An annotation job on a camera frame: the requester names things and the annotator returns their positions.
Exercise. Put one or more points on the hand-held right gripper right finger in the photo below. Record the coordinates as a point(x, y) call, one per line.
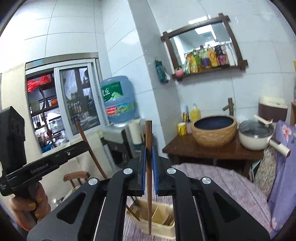
point(155, 166)

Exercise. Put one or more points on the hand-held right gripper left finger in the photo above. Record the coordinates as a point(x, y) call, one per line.
point(143, 166)

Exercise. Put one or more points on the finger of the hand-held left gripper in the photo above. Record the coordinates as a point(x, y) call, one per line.
point(71, 153)

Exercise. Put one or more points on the brown wooden chopstick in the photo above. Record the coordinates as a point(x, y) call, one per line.
point(133, 212)
point(149, 139)
point(137, 217)
point(92, 150)

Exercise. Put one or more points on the black chopstick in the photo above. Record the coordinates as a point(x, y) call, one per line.
point(135, 202)

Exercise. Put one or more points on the beige plastic utensil holder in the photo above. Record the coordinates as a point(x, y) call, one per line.
point(159, 229)

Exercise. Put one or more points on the person's left hand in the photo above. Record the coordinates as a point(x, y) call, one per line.
point(25, 206)

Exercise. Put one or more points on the wooden chair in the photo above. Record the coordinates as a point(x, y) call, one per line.
point(76, 176)

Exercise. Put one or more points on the white paper roll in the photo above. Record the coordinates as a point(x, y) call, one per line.
point(135, 132)

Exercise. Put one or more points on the water dispenser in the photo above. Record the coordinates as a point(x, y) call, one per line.
point(115, 139)

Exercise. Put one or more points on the yellow mug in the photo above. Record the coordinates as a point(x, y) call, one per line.
point(182, 129)

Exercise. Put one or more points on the speckled cup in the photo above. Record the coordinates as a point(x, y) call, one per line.
point(189, 128)

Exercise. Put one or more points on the dark wooden side table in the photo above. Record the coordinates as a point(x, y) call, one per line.
point(208, 150)

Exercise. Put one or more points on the window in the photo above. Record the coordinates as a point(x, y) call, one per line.
point(76, 92)

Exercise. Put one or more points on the blue toothbrush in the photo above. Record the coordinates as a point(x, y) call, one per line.
point(186, 113)

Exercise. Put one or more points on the yellow soap pump bottle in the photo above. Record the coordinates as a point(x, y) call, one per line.
point(195, 114)

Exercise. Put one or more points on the woven pattern basin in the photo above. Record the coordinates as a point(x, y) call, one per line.
point(215, 136)

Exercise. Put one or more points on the blue water jug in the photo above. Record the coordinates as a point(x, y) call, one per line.
point(118, 102)

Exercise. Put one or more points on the green hanging packet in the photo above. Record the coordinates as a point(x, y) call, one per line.
point(163, 71)

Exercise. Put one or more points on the bamboo style faucet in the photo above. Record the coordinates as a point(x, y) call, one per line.
point(229, 106)

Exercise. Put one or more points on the pink small ornament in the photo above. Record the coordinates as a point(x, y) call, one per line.
point(179, 73)

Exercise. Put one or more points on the white pot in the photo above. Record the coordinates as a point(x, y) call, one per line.
point(252, 143)

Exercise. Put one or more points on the glass pot lid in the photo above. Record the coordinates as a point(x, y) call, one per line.
point(254, 131)

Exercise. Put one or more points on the grey paisley cushion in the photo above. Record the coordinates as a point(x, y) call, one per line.
point(264, 171)

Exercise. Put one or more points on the white rice paddle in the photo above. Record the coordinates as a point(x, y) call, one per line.
point(262, 120)

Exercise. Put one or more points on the row of colourful bottles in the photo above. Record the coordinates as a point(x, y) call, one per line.
point(208, 59)

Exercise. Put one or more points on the wooden framed mirror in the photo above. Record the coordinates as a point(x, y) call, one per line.
point(185, 41)

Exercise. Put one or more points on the purple floral cloth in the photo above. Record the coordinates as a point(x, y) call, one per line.
point(284, 185)

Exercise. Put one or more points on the brown rice cooker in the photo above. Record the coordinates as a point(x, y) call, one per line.
point(272, 109)

